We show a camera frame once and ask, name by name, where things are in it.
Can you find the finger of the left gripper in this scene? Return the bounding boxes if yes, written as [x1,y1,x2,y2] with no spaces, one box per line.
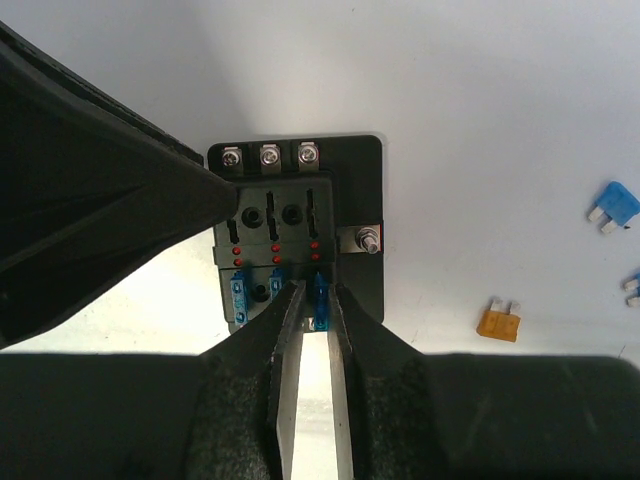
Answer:
[1,27,238,347]

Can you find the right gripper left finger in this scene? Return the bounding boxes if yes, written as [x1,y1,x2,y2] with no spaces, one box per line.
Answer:
[184,281,306,479]

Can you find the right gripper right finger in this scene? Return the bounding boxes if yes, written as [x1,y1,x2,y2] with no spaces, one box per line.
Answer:
[328,284,448,479]

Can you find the blue blade fuse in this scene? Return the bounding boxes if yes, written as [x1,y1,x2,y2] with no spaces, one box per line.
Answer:
[621,269,640,308]
[313,272,329,332]
[587,181,639,235]

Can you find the black fuse box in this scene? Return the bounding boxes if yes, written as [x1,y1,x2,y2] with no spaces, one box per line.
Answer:
[207,135,384,332]

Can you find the blue inserted fuse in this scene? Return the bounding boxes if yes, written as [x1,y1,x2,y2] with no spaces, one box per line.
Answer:
[230,271,249,326]
[269,268,286,301]

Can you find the orange blade fuse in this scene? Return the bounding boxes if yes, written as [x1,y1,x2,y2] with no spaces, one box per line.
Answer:
[476,297,521,343]

